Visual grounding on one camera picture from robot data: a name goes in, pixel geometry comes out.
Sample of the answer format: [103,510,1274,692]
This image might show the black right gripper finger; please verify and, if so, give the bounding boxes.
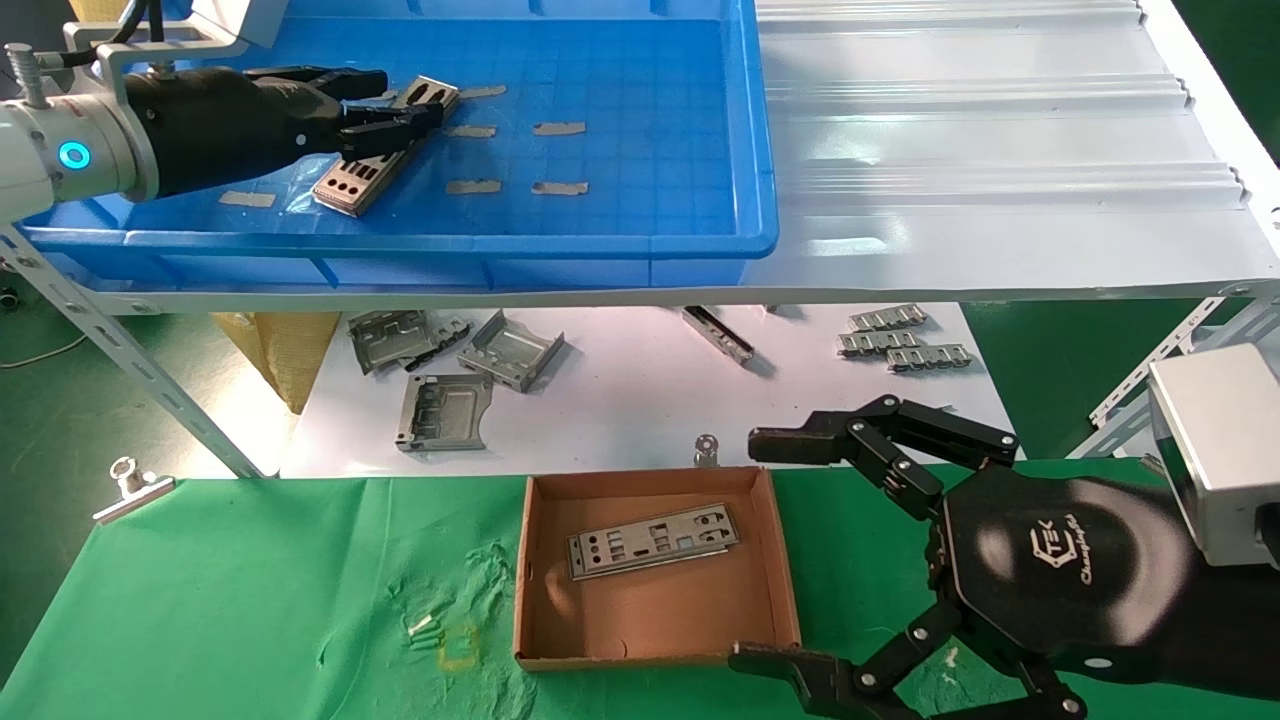
[730,603,1091,720]
[750,393,1022,521]

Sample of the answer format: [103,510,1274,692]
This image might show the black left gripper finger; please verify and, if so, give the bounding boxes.
[245,65,390,102]
[339,101,448,162]

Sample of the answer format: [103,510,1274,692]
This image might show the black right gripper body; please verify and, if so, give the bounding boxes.
[925,466,1203,673]

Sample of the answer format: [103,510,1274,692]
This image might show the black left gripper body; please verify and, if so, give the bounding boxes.
[225,75,347,187]

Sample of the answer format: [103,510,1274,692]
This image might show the silver perforated shield plate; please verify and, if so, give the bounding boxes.
[311,77,462,219]
[566,503,741,582]

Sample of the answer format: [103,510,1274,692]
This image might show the brown cardboard box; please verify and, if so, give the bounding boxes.
[513,465,803,673]

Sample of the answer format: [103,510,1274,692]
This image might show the blue plastic tray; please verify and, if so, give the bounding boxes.
[10,0,781,293]

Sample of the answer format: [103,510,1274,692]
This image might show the ladder-shaped metal clip strip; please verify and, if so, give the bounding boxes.
[849,304,928,333]
[837,330,923,358]

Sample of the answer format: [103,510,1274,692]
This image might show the narrow dark metal strip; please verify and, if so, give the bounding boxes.
[682,306,756,366]

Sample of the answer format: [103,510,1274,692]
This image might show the small metal shield group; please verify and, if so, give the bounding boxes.
[886,344,974,373]

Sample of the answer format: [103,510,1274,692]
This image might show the white paper sheet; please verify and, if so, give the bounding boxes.
[280,303,1028,481]

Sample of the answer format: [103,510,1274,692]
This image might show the flat grey metal cover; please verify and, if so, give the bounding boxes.
[397,373,494,453]

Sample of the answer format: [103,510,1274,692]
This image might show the green table cloth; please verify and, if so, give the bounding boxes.
[0,462,1280,720]

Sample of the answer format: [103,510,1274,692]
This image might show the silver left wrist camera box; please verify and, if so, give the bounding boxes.
[185,0,293,49]

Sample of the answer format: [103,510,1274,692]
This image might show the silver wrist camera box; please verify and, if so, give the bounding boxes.
[1146,342,1280,571]
[185,0,293,49]

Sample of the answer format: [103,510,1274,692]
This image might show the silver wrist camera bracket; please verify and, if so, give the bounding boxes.
[5,18,246,106]

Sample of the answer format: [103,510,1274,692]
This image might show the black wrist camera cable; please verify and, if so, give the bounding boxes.
[100,0,166,51]

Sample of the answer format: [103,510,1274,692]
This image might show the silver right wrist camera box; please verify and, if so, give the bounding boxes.
[1146,342,1280,571]

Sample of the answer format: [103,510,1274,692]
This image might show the grey stamped metal bracket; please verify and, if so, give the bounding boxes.
[347,310,471,376]

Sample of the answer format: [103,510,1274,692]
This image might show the white slotted shelf post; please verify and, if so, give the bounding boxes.
[1095,300,1280,461]
[0,228,266,479]
[1087,297,1251,433]

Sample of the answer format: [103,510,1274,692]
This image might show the U-shaped grey metal bracket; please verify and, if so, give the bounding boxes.
[457,310,566,393]

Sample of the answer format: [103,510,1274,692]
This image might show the white floor cable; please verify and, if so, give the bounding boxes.
[0,335,89,369]

